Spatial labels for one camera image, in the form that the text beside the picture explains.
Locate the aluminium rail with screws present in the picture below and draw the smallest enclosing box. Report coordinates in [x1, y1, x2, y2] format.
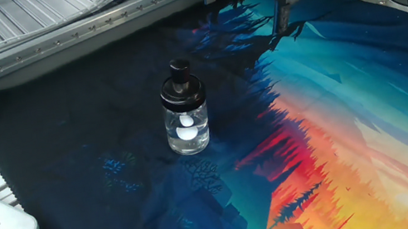
[0, 0, 263, 97]

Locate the colourful sunset print cloth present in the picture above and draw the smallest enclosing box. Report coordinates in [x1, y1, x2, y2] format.
[0, 0, 408, 229]

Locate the black knobbed jar lid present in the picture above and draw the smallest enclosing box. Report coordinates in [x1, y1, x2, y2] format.
[154, 55, 210, 116]

